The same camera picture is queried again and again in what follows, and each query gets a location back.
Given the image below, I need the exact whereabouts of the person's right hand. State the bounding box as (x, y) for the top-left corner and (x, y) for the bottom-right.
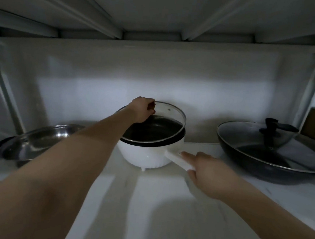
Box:
(177, 150), (244, 203)

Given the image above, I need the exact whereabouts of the white electric cooking pot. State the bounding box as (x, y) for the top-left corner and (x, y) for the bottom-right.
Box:
(114, 112), (201, 178)

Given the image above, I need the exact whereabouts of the white metal shelf rack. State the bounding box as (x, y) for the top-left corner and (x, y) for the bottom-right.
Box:
(0, 0), (315, 167)

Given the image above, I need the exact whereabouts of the person's right forearm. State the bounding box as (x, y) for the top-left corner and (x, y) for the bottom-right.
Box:
(214, 174), (315, 239)

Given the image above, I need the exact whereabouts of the black wok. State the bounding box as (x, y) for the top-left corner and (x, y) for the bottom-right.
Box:
(212, 118), (315, 188)

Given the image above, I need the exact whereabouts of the stainless steel wok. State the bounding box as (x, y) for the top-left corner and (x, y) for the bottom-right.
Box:
(0, 117), (87, 174)

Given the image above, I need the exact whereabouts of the glass lid with black knob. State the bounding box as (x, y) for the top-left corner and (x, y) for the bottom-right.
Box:
(214, 113), (315, 174)

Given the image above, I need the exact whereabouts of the person's left forearm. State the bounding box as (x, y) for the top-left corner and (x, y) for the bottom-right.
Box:
(0, 92), (138, 239)

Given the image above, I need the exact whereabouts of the glass pot lid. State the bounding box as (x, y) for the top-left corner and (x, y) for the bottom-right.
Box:
(114, 97), (189, 150)

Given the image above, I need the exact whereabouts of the person's left hand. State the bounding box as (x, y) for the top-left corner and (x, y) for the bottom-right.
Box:
(126, 95), (157, 125)

